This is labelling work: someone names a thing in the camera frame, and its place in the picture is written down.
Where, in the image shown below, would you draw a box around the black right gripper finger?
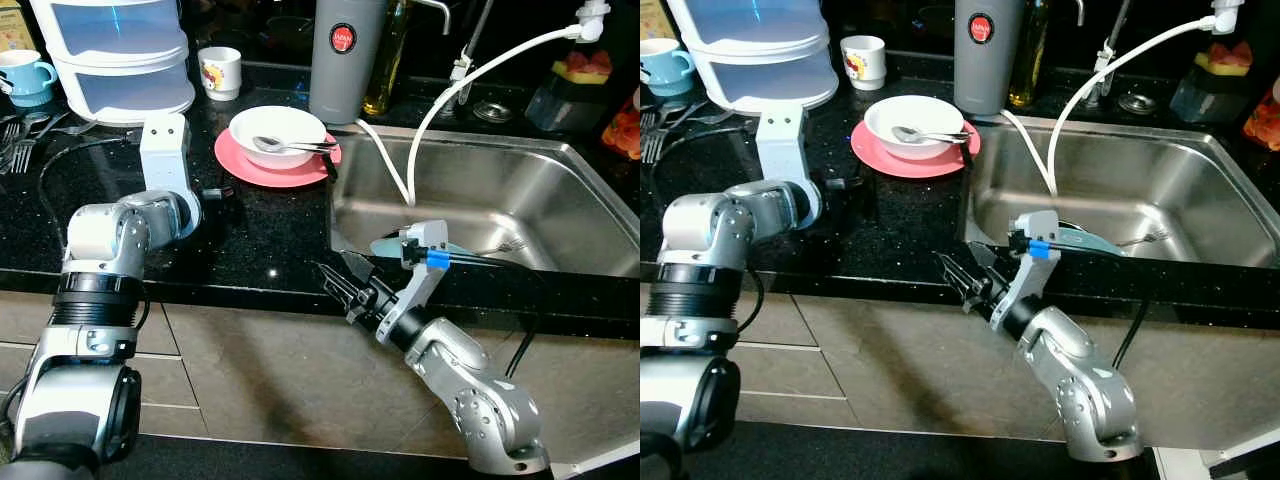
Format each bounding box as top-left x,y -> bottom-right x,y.
316,262 -> 363,313
965,243 -> 1004,287
342,252 -> 383,299
936,254 -> 981,303

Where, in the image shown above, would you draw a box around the teal plate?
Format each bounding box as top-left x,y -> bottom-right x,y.
1050,225 -> 1131,258
368,235 -> 481,263

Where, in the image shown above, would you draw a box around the pink plate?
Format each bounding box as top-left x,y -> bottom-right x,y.
850,120 -> 983,181
213,128 -> 343,190

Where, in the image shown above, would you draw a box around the silver metal spoon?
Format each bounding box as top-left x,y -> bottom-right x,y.
890,125 -> 976,146
250,135 -> 339,156

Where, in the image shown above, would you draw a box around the white bowl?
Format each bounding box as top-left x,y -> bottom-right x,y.
863,95 -> 966,161
228,105 -> 329,171

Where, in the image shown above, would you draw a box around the white mug with cartoon print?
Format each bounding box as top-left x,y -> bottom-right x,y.
197,46 -> 244,102
840,35 -> 888,91

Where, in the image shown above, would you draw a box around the white plastic drawer container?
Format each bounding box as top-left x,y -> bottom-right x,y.
28,0 -> 198,128
665,0 -> 841,116

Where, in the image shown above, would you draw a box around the grey canister with red label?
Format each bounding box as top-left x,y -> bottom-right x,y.
953,0 -> 1026,116
308,0 -> 389,126

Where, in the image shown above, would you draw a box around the stainless steel sink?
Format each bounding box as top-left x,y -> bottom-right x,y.
965,115 -> 1280,269
328,125 -> 641,279

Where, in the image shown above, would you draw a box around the yellow oil bottle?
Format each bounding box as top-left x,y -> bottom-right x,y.
1007,0 -> 1051,109
362,0 -> 413,118

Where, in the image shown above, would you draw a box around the blue mug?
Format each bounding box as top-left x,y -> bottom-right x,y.
640,38 -> 696,98
0,48 -> 59,108

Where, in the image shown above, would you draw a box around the silver faucet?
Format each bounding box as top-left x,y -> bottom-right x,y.
1070,0 -> 1131,106
405,0 -> 498,109

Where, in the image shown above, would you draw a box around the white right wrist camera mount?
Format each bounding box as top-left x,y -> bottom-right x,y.
990,212 -> 1061,329
378,220 -> 451,343

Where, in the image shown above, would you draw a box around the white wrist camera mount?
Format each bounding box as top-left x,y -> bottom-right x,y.
138,112 -> 193,196
755,100 -> 806,186
378,220 -> 451,343
990,212 -> 1061,329

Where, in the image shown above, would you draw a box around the black cable with blue plug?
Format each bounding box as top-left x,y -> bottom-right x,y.
1030,240 -> 1151,371
425,250 -> 546,381

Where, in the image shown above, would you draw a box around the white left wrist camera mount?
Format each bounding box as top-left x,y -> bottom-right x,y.
138,112 -> 193,196
755,100 -> 806,186

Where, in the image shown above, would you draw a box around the white flexible hose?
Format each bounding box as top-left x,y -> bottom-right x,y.
355,0 -> 611,208
1000,0 -> 1246,198

